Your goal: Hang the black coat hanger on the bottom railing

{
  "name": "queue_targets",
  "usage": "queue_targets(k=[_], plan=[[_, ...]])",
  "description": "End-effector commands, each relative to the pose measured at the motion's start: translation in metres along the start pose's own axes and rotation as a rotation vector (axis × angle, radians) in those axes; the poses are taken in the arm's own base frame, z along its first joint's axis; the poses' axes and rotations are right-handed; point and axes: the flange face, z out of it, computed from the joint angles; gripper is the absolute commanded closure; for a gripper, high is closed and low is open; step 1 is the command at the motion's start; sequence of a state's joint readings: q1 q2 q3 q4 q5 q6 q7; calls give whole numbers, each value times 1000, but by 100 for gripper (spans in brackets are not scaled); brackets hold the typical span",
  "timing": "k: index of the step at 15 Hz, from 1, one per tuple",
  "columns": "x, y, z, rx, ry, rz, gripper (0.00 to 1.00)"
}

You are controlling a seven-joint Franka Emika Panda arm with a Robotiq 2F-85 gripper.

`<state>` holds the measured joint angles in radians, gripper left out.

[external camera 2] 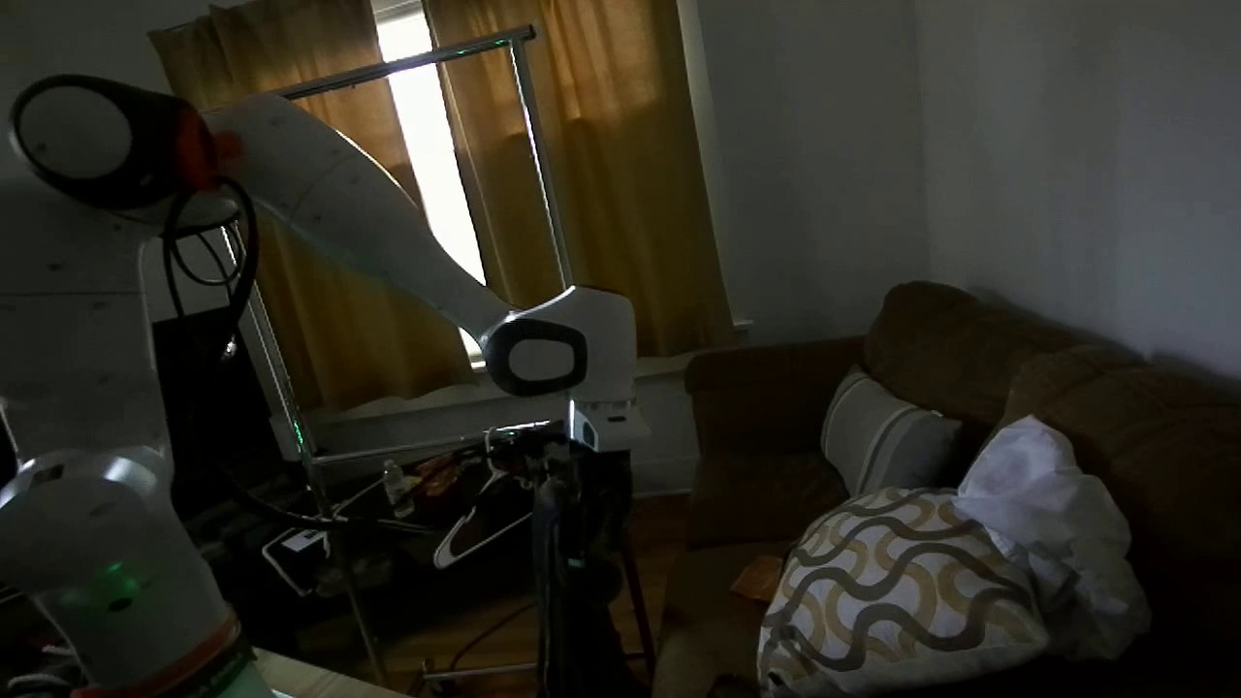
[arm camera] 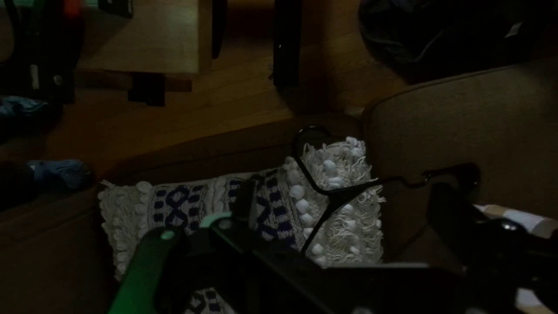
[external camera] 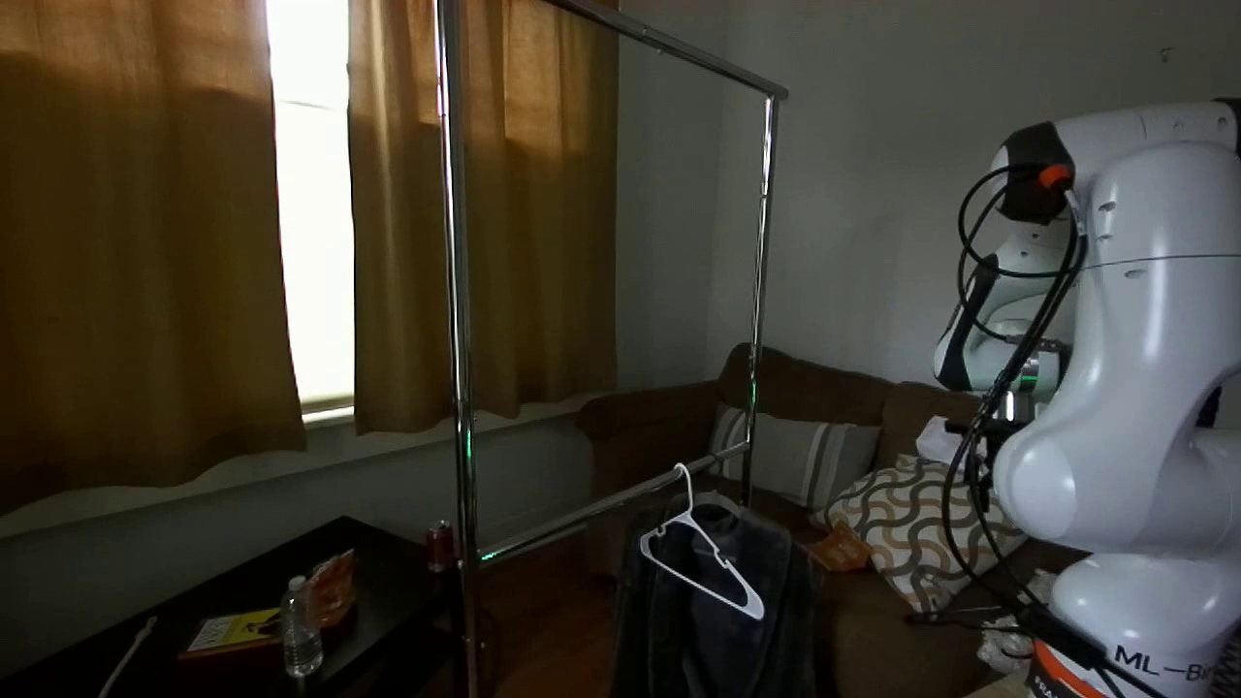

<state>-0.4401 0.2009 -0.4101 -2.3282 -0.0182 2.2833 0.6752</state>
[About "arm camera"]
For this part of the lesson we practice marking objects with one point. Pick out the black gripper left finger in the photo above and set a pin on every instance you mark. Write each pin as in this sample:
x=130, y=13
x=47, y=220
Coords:
x=144, y=273

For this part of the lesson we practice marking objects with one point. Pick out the black coat hanger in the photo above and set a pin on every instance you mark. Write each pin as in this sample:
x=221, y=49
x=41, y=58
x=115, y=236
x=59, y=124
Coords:
x=333, y=199

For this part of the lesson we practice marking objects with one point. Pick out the brown sofa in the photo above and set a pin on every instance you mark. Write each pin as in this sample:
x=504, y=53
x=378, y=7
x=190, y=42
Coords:
x=463, y=123

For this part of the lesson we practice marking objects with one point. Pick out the light wooden furniture piece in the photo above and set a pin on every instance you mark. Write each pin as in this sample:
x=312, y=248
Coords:
x=150, y=35

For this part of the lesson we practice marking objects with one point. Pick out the blue cloth item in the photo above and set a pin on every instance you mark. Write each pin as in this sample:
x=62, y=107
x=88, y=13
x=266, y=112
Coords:
x=57, y=173
x=19, y=107

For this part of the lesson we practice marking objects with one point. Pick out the white striped textured pillow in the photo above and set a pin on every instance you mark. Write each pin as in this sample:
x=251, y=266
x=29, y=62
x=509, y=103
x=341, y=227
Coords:
x=348, y=232

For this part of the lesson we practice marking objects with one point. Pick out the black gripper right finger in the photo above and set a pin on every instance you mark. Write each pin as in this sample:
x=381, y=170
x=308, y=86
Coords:
x=498, y=262

